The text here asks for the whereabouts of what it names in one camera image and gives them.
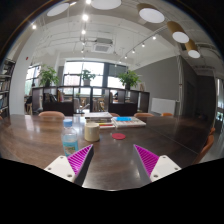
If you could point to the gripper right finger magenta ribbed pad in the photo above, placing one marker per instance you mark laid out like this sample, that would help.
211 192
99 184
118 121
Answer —
152 167

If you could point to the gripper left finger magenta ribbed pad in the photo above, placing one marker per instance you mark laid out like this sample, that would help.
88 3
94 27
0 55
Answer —
74 167

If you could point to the clear plastic water bottle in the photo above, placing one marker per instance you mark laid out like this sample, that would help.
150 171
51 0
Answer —
69 138

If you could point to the cream ceramic mug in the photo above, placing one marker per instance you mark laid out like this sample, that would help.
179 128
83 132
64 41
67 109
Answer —
92 132

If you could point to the red round coaster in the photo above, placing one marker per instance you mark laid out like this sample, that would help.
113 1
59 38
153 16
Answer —
118 136

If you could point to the stack of books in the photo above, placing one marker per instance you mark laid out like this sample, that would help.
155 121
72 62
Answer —
103 119

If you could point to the orange chair far middle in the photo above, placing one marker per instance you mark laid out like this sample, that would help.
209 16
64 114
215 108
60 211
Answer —
143 115

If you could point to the orange chair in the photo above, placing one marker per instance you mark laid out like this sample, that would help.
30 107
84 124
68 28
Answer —
143 115
52 114
206 148

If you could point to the white box with blue lid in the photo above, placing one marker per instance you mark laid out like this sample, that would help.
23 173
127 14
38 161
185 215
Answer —
123 122

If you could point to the orange chair far left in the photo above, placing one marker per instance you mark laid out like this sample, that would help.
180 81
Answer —
52 114

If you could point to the orange chair right side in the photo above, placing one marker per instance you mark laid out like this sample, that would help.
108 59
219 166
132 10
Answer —
206 148

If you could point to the white radiator panel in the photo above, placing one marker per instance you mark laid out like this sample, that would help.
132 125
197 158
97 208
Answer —
163 106

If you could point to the dark open shelving unit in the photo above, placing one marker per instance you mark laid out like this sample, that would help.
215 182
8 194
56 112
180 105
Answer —
71 100

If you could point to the right potted plant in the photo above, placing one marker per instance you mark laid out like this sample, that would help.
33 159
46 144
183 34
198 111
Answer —
129 79

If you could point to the potted plant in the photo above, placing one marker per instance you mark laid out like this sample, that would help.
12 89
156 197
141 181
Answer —
48 76
87 76
129 79

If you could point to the middle potted plant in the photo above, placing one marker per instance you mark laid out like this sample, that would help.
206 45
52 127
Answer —
87 76

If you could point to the left potted plant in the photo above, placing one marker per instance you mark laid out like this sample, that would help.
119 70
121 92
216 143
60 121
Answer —
48 76

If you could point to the ceiling air conditioner unit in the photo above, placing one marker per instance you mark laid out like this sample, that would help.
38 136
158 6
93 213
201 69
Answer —
102 45

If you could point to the round pendant lamp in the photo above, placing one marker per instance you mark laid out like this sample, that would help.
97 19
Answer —
177 32
192 49
150 13

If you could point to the round ceiling lamp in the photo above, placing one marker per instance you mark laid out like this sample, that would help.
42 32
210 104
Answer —
58 9
105 4

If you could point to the bookshelf at left wall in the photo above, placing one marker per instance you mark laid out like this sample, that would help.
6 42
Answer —
6 72

